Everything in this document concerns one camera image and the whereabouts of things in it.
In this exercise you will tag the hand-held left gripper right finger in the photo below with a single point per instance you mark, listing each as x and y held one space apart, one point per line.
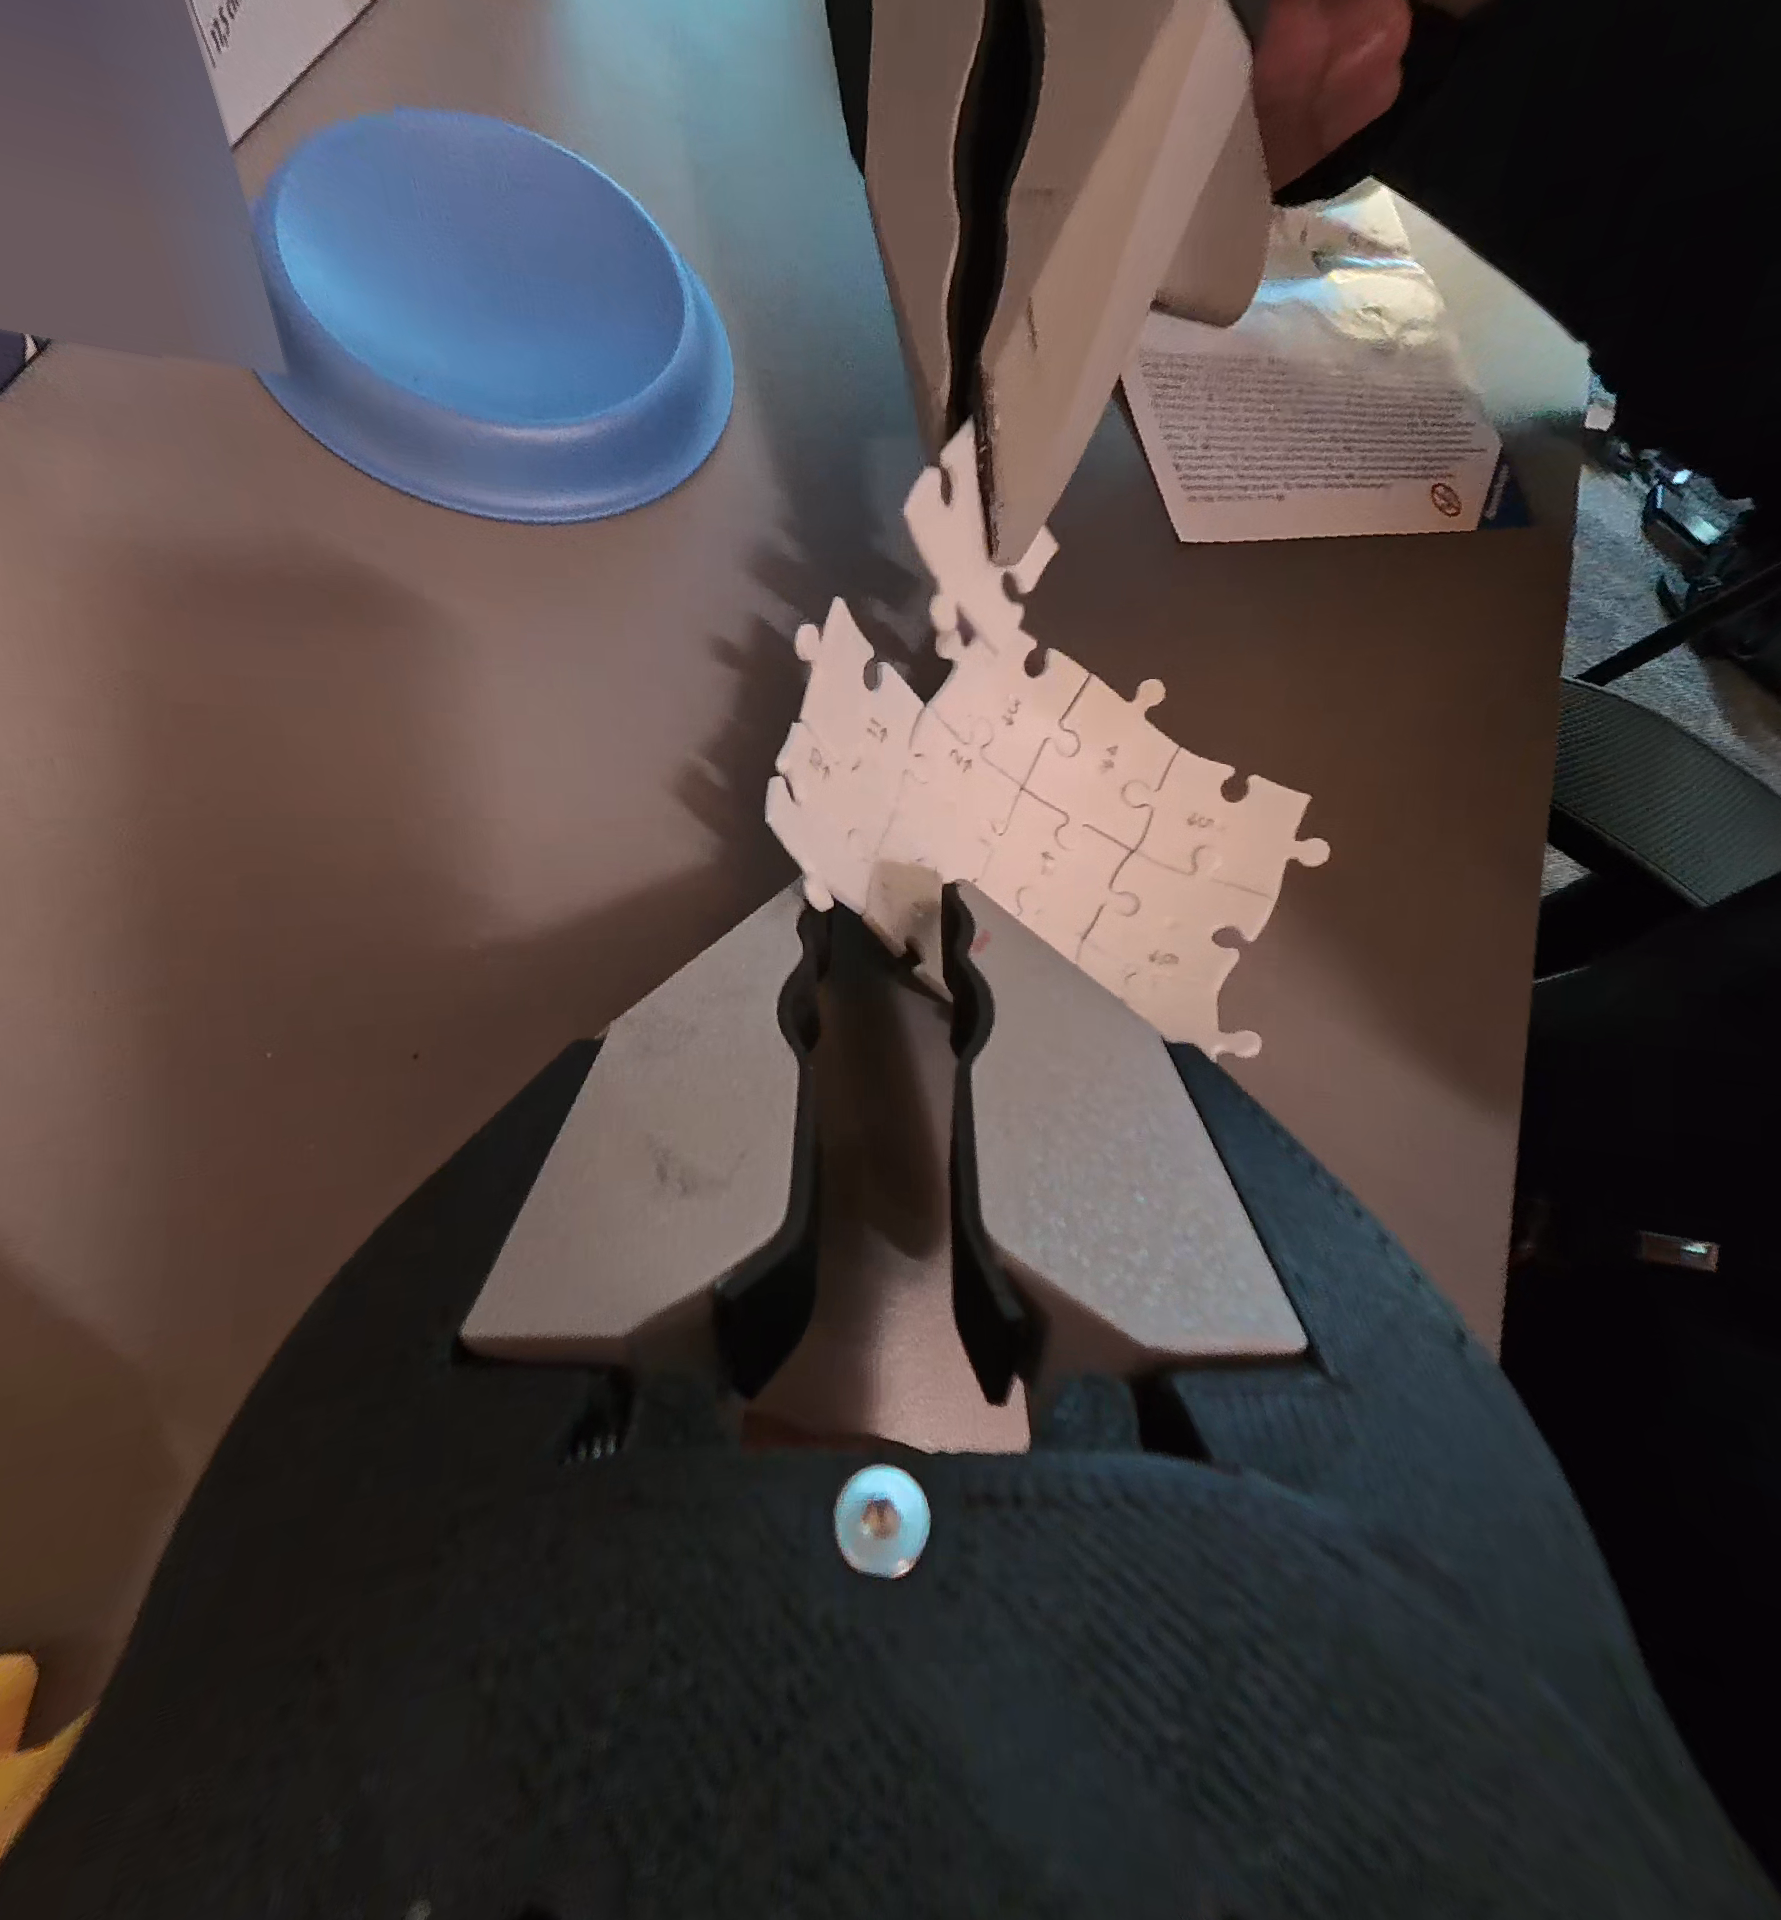
1131 1200

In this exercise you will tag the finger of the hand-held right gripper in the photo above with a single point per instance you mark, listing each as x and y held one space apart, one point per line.
1116 182
914 150

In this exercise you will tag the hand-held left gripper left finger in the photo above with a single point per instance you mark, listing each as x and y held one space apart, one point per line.
652 1186

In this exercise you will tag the crumpled plastic wrapper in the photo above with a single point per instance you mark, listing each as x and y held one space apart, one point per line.
1355 263

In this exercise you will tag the person's right hand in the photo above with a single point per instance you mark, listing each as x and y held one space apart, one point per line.
1327 75

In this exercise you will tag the white folded leaflet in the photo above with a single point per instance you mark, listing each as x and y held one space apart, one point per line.
1309 435

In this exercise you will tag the assembled curved puzzle section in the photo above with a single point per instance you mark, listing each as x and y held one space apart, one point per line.
1069 811

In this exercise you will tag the blue round ball stand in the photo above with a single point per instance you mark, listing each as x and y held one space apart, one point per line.
502 300

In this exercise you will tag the cartoon printed puzzle box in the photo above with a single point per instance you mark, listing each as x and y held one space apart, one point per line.
80 182

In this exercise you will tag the single white puzzle piece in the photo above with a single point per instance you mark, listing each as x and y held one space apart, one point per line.
966 555

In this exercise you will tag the person's right forearm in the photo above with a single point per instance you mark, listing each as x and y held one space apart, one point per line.
1580 150

